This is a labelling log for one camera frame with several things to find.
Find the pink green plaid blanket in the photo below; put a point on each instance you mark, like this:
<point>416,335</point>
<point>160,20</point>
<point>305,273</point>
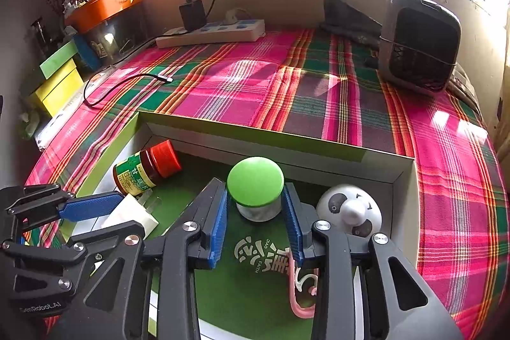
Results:
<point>438,184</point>

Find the brown bottle with red cap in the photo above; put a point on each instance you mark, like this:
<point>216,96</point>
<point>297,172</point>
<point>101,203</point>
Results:
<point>139,172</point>

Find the white plug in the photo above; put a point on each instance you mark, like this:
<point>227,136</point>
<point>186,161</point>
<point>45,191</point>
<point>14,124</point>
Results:
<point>236,16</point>

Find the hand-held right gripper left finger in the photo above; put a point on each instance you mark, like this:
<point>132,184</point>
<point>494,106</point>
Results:
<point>217,228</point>

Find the white panda dome toy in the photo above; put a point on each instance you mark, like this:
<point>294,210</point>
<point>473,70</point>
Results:
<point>338,204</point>

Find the blue box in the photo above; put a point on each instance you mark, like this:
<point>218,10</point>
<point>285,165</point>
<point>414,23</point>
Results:
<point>87,53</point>

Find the white ribbed object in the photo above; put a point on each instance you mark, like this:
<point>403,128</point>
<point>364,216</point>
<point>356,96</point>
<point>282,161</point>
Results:
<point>59,121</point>

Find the white plug charger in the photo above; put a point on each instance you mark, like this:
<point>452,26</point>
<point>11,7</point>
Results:
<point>131,210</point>

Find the black charger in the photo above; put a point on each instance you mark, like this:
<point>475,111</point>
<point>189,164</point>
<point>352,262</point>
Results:
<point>192,16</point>

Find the white power strip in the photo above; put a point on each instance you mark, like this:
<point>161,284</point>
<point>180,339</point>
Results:
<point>223,33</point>

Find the dark patterned cloth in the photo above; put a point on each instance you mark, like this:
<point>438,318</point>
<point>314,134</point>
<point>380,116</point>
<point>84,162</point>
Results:
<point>466,89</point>

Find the dark glass jar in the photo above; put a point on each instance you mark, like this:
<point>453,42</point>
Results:
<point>40,37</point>

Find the yellow box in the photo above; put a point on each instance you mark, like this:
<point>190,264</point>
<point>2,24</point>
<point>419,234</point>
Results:
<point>59,91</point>

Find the white plastic hook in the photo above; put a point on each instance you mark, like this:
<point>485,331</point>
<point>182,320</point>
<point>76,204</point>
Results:
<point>308,276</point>

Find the green lid jar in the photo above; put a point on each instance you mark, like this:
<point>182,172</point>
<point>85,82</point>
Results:
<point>255,180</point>

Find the orange tray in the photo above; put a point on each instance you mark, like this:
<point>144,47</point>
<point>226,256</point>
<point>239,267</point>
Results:
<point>103,7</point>

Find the glass tank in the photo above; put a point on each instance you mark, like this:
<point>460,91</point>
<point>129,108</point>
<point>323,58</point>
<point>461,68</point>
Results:
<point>119,33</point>

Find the green-lined cardboard box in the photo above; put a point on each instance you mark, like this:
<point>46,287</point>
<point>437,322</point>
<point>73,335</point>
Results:
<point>259,304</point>

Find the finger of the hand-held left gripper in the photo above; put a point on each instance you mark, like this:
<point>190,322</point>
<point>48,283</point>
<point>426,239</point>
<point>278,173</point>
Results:
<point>103,236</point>
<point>93,204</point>

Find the pink plastic hanger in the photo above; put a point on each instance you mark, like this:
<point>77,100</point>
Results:
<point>297,308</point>

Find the pale plastic bag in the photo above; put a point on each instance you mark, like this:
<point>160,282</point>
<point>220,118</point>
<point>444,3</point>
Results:
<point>30,125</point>

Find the dark folded cloth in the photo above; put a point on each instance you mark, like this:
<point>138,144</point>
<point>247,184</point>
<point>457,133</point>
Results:
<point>350,23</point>

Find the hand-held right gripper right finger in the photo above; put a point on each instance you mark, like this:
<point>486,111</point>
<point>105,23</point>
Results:
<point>293,228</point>

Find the green box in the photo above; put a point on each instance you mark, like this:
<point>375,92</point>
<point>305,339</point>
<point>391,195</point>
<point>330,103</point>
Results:
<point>57,61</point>

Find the grey space heater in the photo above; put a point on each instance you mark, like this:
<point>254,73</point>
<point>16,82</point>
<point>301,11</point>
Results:
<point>418,45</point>

